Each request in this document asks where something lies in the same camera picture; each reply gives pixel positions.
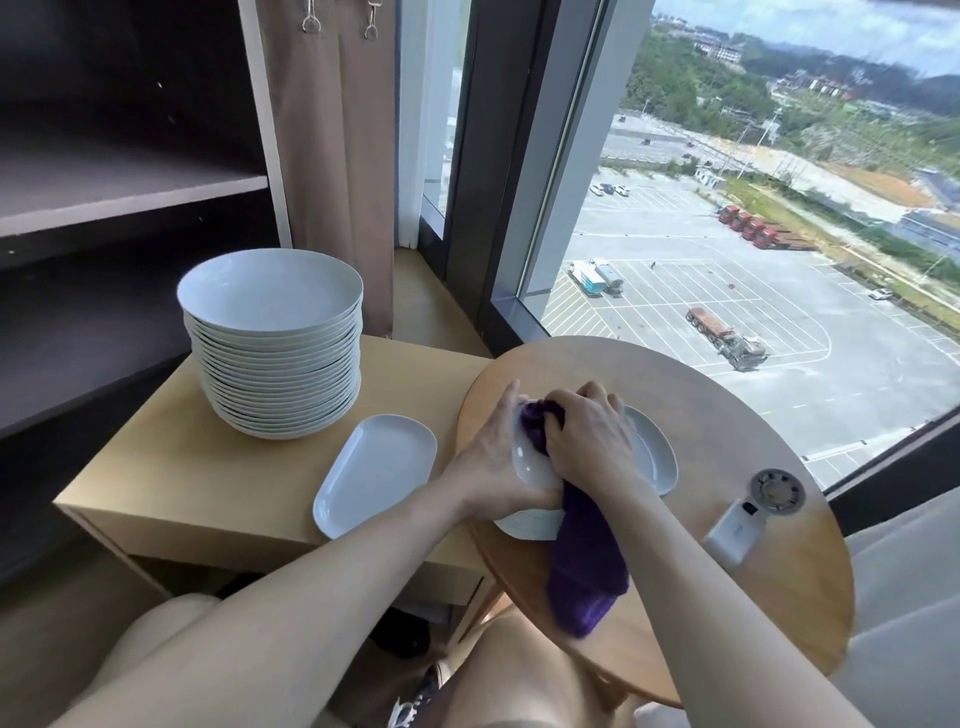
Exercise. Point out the person's right leg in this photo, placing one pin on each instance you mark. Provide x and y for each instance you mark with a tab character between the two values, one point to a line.
517	682

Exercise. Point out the person's left forearm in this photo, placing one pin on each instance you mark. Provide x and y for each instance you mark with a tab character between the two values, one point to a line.
300	600

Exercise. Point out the person's left hand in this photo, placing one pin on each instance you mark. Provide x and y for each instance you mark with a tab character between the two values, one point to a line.
487	469

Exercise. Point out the metal curtain hook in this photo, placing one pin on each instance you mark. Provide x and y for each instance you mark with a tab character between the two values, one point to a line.
370	24
310	20

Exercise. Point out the black object under cabinet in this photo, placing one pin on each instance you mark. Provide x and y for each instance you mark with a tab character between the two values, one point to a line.
401	634

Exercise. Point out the white handheld fan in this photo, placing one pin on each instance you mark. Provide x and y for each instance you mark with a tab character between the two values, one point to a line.
750	521

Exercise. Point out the light wooden side cabinet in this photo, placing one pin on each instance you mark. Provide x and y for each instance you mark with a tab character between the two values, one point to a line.
210	480

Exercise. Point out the person's right fingers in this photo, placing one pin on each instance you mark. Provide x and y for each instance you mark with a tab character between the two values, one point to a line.
586	399

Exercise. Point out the dark window frame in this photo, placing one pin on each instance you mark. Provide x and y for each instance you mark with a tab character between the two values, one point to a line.
517	150

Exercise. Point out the white oblong plate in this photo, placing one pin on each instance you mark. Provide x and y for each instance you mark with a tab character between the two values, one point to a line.
375	476

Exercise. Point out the white oval plate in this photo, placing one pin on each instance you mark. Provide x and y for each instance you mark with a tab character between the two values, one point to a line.
652	457

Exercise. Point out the person's left leg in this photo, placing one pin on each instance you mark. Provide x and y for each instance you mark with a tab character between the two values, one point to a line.
161	645

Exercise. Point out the purple cleaning cloth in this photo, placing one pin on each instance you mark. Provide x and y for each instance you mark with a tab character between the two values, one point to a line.
585	562

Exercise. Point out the person's leg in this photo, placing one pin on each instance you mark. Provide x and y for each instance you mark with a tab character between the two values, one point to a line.
161	645
517	682

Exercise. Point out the person's left thumb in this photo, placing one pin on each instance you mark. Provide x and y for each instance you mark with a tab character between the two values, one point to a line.
501	416

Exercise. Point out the dark shelf unit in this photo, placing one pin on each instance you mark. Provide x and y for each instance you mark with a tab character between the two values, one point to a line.
112	187

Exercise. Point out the brown curtain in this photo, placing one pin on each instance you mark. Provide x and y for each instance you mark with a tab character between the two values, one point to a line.
337	150

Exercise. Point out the person's right forearm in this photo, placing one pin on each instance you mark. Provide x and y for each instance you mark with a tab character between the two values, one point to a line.
675	592

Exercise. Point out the stack of white round plates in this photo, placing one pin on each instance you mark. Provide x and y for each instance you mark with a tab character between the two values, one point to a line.
274	352

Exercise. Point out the small white bowl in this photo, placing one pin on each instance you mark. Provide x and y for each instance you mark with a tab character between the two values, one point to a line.
534	463

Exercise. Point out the person's right hand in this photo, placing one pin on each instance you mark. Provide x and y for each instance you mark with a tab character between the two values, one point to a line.
592	442

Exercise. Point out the grey upholstered seat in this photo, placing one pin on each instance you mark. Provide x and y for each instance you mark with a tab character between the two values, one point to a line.
911	615

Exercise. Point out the black and white shoe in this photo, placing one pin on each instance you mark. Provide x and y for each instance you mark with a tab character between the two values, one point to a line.
416	701

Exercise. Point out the round wooden table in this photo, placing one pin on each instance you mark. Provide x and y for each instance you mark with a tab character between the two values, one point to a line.
750	420

